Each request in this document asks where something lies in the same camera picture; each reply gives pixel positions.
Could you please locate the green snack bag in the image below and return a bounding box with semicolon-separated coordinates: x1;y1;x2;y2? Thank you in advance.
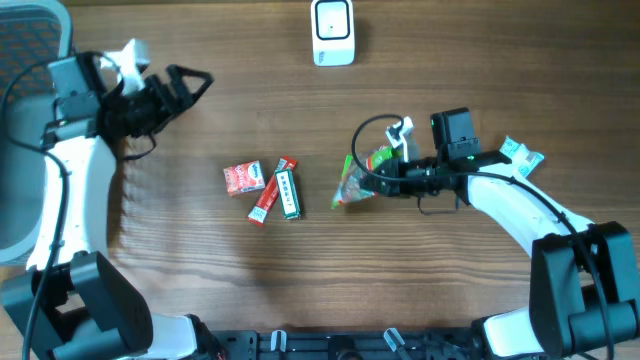
331;146;398;209

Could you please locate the red tissue pack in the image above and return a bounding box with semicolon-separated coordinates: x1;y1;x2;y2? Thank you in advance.
223;161;266;196

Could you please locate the mint green wipes pack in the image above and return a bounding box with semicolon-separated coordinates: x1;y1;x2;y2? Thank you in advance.
500;136;544;178

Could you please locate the green white medicine box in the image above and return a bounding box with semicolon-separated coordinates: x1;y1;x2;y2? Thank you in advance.
275;169;301;220

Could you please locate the red stick sachet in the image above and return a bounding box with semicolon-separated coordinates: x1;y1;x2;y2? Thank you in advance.
248;156;298;226

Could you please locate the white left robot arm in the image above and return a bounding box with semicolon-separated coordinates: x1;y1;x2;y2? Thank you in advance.
1;51;226;359

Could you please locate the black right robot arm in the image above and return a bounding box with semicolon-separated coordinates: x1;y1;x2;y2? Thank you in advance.
356;108;639;359

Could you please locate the white barcode scanner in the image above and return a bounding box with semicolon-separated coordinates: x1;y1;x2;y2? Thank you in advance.
310;0;356;67

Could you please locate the dark grey plastic basket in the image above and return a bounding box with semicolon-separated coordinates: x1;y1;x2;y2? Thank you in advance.
1;0;73;266

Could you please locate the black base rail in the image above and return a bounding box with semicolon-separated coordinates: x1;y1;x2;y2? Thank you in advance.
213;327;490;360

